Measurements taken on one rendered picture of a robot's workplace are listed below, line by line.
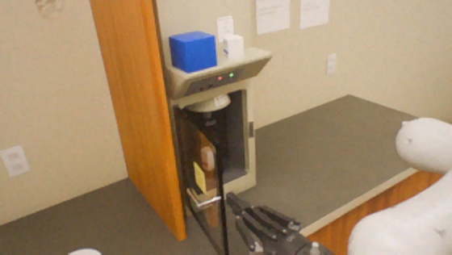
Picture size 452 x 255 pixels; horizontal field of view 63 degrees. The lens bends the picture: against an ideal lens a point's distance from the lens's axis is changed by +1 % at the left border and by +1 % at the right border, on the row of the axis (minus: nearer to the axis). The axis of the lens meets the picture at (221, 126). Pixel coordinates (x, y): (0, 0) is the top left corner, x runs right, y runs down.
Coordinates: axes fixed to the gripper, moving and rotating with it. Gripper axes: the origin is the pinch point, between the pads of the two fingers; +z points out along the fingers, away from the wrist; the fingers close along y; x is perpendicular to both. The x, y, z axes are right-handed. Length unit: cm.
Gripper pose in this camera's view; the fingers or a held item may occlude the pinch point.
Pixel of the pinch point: (237, 205)
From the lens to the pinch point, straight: 83.2
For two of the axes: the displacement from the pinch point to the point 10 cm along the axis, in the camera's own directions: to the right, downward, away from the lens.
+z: -5.5, -3.4, 7.7
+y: -8.3, 3.0, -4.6
